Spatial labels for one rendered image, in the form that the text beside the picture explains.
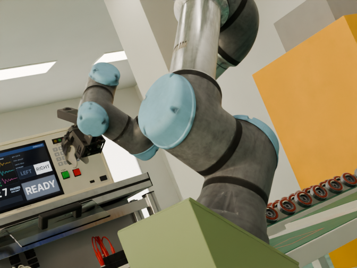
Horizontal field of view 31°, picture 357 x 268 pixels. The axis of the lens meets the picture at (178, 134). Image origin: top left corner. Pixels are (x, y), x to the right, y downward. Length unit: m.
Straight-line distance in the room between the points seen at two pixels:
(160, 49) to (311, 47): 1.40
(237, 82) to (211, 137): 7.44
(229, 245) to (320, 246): 0.89
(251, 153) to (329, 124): 4.21
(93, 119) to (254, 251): 0.63
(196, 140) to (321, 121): 4.31
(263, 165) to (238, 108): 7.45
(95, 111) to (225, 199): 0.55
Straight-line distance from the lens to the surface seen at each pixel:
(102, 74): 1.57
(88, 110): 1.50
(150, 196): 1.95
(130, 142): 1.55
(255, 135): 1.11
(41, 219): 1.50
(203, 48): 1.18
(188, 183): 5.89
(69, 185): 1.88
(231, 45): 1.43
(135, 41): 6.09
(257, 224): 1.03
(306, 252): 1.80
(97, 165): 1.94
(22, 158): 1.85
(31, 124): 9.15
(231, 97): 8.60
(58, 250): 1.95
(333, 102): 5.22
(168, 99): 1.03
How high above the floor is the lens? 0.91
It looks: 8 degrees up
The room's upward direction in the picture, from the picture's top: 22 degrees counter-clockwise
